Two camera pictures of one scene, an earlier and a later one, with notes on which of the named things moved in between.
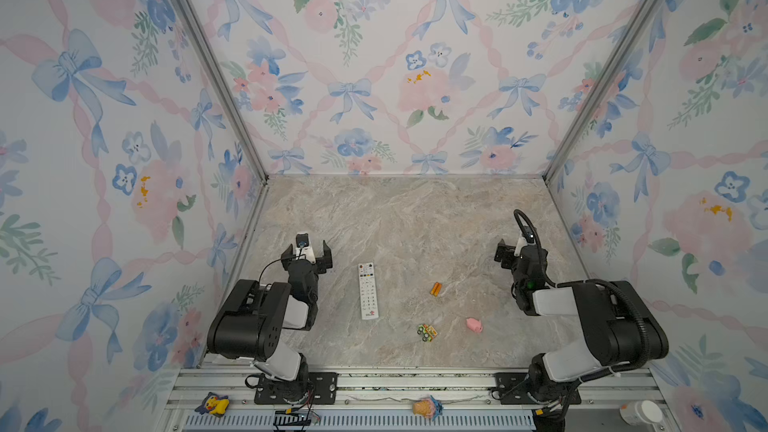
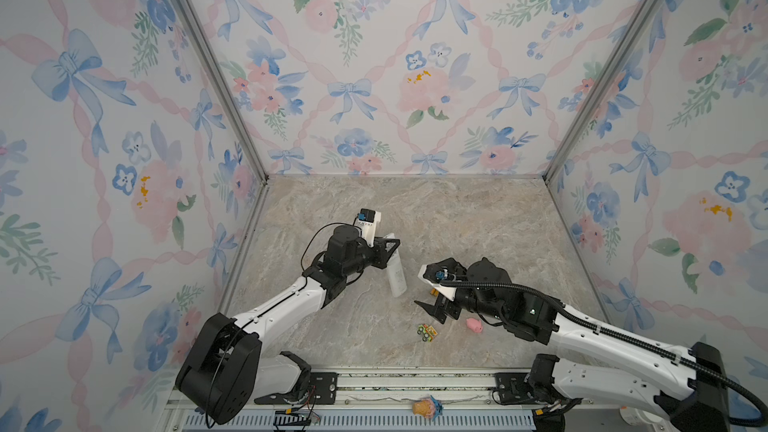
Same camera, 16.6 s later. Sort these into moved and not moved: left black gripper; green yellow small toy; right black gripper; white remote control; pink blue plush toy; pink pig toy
Moved: left black gripper; right black gripper; white remote control
Not moved: pink pig toy; green yellow small toy; pink blue plush toy
